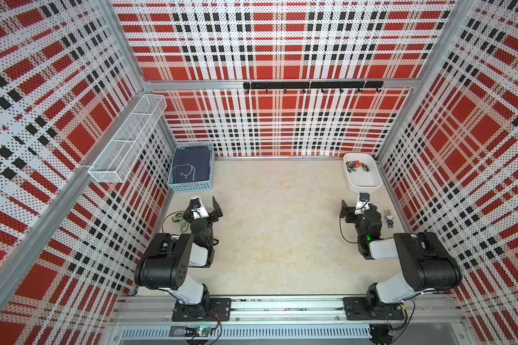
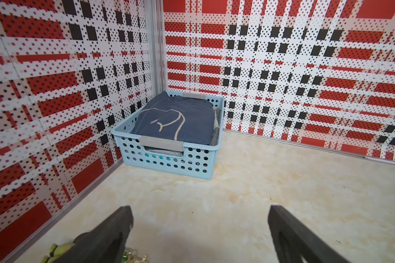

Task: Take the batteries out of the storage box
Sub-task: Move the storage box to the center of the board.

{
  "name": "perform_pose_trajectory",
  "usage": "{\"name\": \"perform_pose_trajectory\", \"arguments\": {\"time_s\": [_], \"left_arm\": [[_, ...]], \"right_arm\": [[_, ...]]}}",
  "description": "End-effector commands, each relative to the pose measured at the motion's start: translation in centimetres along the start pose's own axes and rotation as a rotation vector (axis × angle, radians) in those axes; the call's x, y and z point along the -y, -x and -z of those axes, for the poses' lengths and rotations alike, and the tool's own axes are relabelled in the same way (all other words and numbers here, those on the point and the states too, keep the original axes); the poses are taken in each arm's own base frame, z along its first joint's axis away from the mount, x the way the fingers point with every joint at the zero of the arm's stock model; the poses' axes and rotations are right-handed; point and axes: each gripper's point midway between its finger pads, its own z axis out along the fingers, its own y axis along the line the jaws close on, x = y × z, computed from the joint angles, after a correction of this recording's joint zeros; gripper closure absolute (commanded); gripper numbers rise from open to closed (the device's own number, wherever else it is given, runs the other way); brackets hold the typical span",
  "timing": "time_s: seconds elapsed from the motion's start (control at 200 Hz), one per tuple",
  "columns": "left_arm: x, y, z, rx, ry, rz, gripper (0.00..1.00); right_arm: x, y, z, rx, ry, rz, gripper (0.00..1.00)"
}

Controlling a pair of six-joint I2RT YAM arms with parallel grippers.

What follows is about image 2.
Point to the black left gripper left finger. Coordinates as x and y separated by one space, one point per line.
104 244

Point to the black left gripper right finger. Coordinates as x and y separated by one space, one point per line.
296 243

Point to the light blue perforated basket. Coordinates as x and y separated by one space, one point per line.
165 155

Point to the folded navy blue cloth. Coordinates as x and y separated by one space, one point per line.
180 119

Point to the green keychain with rings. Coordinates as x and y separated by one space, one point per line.
56 251

